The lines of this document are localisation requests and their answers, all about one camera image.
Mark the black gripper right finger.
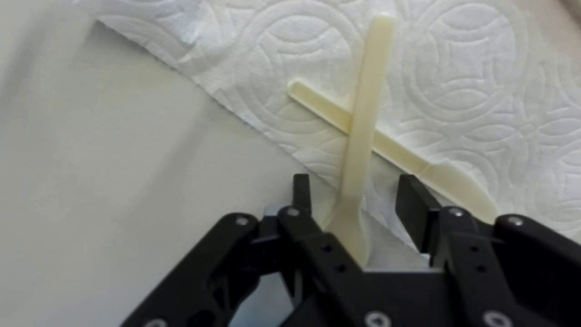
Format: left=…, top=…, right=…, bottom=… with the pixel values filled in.
left=396, top=174, right=581, bottom=327

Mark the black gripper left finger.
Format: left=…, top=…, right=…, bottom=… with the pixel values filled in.
left=120, top=172, right=389, bottom=327

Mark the cream plastic spoon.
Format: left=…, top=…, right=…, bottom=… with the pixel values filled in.
left=324, top=14, right=400, bottom=270

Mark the cream plastic knife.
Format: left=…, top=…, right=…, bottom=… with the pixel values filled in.
left=287, top=77, right=502, bottom=225

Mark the white paper towel sheet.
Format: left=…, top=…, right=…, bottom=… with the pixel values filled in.
left=97, top=0, right=581, bottom=270

